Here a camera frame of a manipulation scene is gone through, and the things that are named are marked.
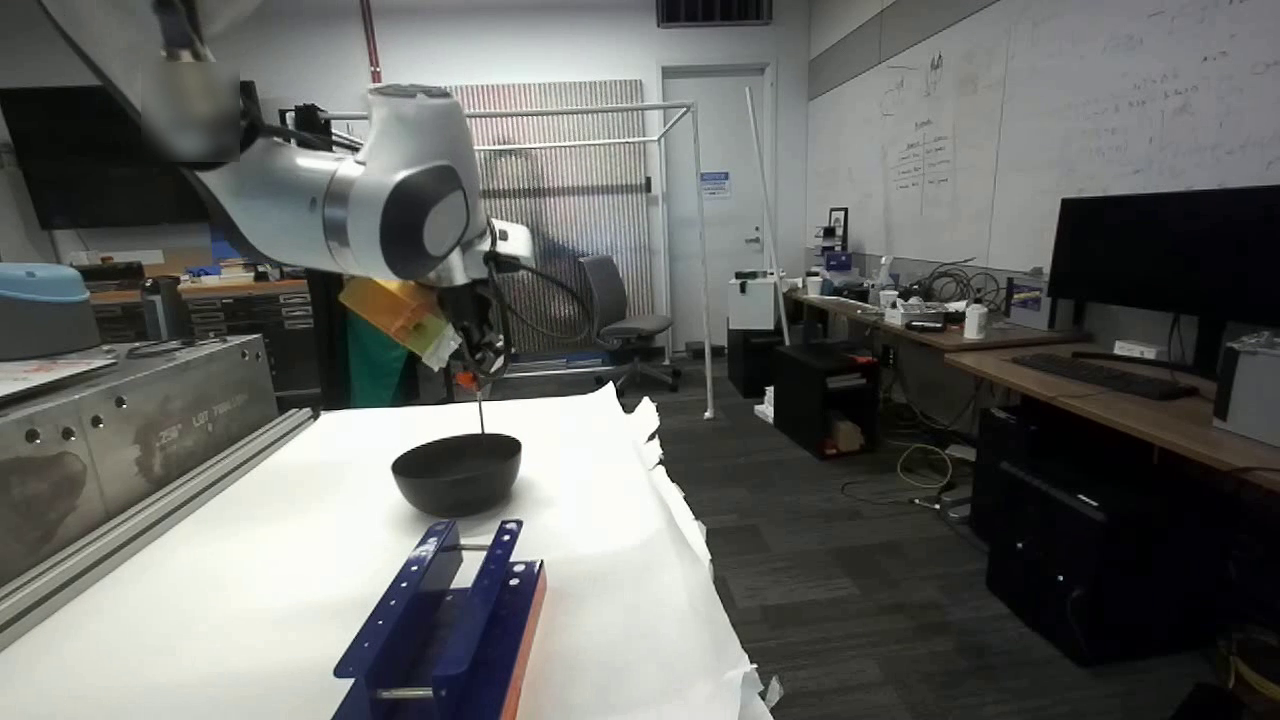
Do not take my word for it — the blue grey device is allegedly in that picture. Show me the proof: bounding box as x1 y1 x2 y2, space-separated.
0 261 102 364

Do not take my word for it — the black computer tower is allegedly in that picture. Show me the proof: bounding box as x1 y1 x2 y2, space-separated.
980 403 1240 672

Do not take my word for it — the large white paper sheet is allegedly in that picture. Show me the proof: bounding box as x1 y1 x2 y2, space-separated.
0 378 778 720

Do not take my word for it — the green container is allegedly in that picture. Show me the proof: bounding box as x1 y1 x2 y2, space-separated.
344 309 409 407

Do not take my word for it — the blue tool rack orange base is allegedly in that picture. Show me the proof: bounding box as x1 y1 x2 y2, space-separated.
328 516 553 720

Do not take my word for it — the white computer box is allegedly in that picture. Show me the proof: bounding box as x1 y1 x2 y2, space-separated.
1206 326 1280 451

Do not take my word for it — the black cabinet under desk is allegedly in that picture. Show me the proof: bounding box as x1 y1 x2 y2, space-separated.
770 341 883 463

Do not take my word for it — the wooden office desk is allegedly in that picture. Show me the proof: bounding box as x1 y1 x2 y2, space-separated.
940 341 1280 506

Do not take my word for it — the black bowl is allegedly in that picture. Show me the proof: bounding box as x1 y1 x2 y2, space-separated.
386 426 527 519

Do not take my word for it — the black keyboard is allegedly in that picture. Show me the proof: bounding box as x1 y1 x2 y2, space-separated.
1009 343 1206 403

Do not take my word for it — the ceiling air vent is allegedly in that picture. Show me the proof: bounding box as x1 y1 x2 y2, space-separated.
653 0 776 26

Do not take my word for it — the yellow orange box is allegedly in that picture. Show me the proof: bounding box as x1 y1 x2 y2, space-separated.
337 272 468 374

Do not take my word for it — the white door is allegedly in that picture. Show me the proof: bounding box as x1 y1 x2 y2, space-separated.
658 64 778 355

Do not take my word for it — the black wall device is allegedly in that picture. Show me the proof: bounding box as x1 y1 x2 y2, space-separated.
819 205 856 261

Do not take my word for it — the grey office chair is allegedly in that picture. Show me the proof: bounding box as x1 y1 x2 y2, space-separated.
507 242 681 398

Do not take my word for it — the white pipe frame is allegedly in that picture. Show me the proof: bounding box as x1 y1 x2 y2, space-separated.
461 100 721 423

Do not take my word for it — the cluttered wooden desk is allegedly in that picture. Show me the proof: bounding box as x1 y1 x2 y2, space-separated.
778 285 1089 360

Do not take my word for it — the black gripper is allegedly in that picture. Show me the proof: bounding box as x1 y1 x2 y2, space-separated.
440 261 520 403

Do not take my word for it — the grey metal table base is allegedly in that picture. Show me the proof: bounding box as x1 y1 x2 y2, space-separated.
0 326 320 646

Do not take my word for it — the black computer monitor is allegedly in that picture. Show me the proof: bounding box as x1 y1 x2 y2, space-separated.
1044 179 1280 374

